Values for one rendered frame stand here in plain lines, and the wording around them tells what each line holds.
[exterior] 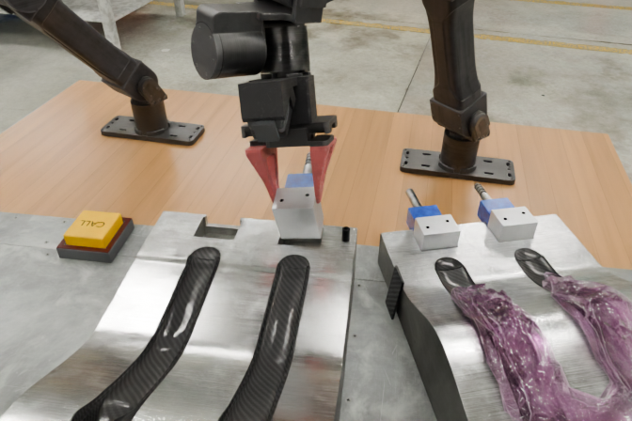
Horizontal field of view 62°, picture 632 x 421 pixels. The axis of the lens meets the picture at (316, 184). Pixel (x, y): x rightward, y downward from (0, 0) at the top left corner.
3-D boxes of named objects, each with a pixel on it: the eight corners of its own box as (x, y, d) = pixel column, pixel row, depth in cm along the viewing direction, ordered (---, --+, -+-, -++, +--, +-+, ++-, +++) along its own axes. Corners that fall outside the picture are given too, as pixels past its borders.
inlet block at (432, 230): (391, 207, 80) (394, 178, 77) (422, 203, 81) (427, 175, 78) (418, 265, 70) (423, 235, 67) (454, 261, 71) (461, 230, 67)
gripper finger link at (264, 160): (309, 210, 59) (303, 129, 57) (250, 211, 61) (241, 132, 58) (321, 194, 66) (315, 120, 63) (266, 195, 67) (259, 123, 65)
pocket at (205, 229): (207, 235, 71) (204, 213, 69) (244, 239, 71) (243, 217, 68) (197, 257, 68) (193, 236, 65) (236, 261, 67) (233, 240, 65)
